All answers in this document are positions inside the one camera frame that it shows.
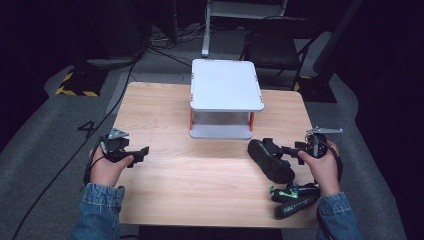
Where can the person's left hand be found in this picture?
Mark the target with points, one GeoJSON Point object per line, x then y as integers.
{"type": "Point", "coordinates": [106, 171]}

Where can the black folding chair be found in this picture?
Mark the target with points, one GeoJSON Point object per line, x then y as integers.
{"type": "Point", "coordinates": [275, 46]}

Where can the black yellow striped base plate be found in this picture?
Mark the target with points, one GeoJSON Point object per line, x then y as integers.
{"type": "Point", "coordinates": [83, 81]}

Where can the dark slanted pole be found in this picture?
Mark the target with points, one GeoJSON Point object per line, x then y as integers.
{"type": "Point", "coordinates": [336, 35]}

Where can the black base plate yellow edge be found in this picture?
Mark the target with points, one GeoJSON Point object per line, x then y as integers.
{"type": "Point", "coordinates": [316, 90]}

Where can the white two-tier shoe rack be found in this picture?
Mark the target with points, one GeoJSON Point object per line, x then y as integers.
{"type": "Point", "coordinates": [225, 85]}

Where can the black green sneaker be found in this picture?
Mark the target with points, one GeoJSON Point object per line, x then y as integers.
{"type": "Point", "coordinates": [271, 163]}
{"type": "Point", "coordinates": [295, 201]}

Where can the white metal stand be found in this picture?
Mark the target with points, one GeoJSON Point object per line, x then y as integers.
{"type": "Point", "coordinates": [206, 36]}

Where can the person's right hand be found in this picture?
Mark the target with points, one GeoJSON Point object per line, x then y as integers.
{"type": "Point", "coordinates": [325, 173]}

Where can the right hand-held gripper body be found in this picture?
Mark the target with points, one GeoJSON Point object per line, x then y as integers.
{"type": "Point", "coordinates": [318, 145]}

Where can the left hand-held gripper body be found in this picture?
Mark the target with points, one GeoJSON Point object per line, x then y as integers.
{"type": "Point", "coordinates": [116, 145]}

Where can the grey flat stand base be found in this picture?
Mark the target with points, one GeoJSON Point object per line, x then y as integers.
{"type": "Point", "coordinates": [110, 62]}

